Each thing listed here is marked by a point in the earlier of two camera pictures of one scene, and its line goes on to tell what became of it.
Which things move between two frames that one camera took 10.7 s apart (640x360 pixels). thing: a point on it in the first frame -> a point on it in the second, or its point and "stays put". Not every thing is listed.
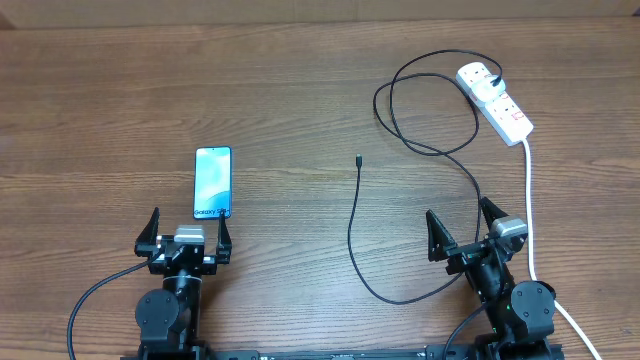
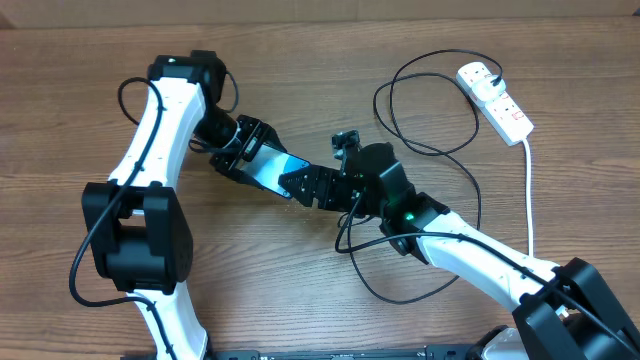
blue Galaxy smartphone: (212, 182) -> (266, 164)
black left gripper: (207, 264) -> (258, 132)
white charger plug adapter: (485, 90) stays put
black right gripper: (442, 246) -> (318, 176)
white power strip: (501, 113) stays put
